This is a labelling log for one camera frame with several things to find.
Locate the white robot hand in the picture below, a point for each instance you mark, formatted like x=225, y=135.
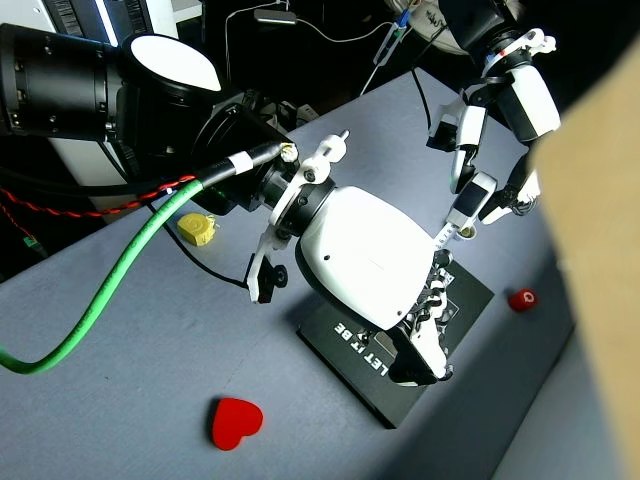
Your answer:
x=365, y=250
x=532, y=105

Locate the black power adapter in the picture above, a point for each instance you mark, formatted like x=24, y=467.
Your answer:
x=275, y=16

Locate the black hardcover Beatles book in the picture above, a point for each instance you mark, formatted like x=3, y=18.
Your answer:
x=390, y=405

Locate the yellow round block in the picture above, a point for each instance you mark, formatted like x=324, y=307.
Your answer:
x=195, y=230

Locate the person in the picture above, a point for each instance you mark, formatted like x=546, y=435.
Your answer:
x=430, y=20

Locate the grey tablecloth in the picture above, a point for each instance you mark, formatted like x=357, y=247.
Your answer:
x=125, y=360

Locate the red cylinder block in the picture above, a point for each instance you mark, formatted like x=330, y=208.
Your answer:
x=522, y=301

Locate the beige wooden board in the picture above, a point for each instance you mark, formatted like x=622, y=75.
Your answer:
x=595, y=225

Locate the red heart block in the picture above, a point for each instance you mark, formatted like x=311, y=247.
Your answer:
x=235, y=422

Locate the grey black tape measure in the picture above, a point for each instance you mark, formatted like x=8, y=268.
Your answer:
x=472, y=200

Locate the white equipment rack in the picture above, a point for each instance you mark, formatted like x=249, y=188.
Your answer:
x=160, y=15

